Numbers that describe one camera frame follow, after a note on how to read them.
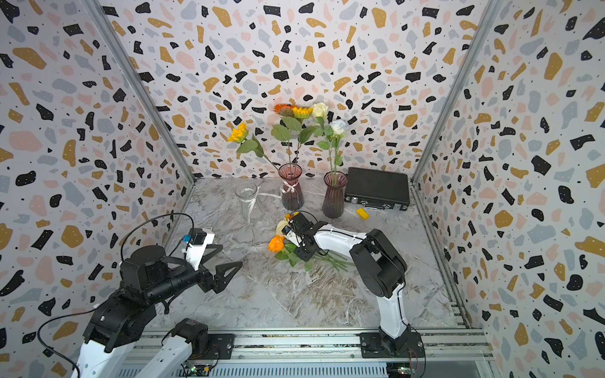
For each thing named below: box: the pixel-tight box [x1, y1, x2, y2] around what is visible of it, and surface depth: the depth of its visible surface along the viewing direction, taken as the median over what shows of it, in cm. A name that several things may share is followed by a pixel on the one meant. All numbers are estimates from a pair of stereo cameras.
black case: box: [344, 166, 411, 212], surface depth 112 cm
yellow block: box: [356, 207, 371, 221], surface depth 111 cm
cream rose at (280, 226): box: [275, 219, 290, 236], surface depth 98 cm
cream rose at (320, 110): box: [311, 101, 334, 174], surface depth 92 cm
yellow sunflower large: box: [292, 106, 317, 164], surface depth 90 cm
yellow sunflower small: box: [226, 121, 279, 171], surface depth 85 cm
